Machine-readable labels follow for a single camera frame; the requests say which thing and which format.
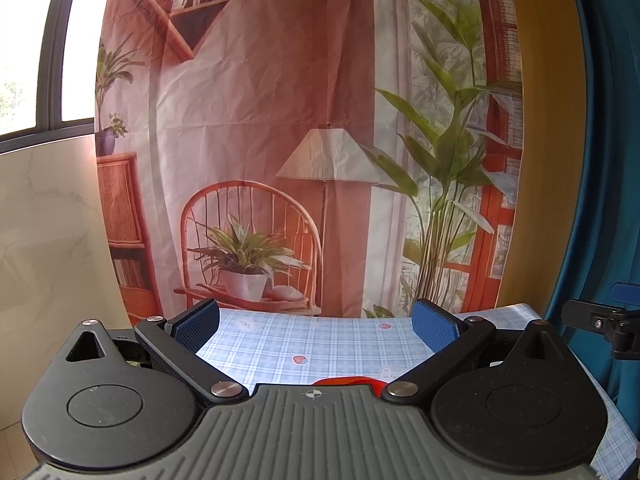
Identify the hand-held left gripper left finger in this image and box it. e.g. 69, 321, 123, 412
64, 297, 248, 404

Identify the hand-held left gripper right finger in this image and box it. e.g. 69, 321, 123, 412
382, 297, 571, 406

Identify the red bowl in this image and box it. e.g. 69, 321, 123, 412
312, 375, 389, 399

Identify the blue checked tablecloth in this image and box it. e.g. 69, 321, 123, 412
195, 302, 640, 480

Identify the blue curtain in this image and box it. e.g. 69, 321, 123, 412
542, 0, 640, 411

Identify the dark framed window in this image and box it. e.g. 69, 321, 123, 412
0, 0, 123, 156

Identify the printed room-scene wall cloth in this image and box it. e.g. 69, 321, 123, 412
92, 0, 527, 322

